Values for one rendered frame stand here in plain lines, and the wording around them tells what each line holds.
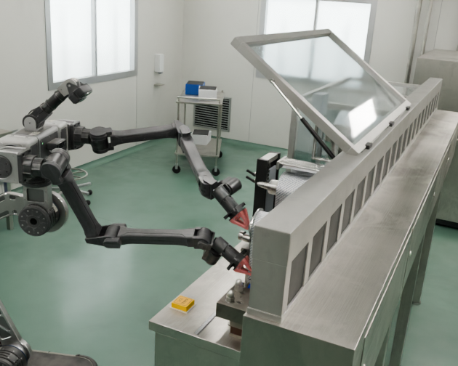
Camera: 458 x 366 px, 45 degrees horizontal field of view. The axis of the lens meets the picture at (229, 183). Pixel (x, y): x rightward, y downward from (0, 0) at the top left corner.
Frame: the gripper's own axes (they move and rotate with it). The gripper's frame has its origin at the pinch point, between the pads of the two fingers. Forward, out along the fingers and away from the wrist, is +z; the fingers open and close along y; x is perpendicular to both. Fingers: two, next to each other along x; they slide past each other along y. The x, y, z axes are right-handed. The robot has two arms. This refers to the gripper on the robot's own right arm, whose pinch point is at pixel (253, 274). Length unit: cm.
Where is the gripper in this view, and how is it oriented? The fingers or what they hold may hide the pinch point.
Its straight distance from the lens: 222.0
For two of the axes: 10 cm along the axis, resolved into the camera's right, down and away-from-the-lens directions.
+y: -4.3, 2.7, -8.6
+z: 7.5, 6.3, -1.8
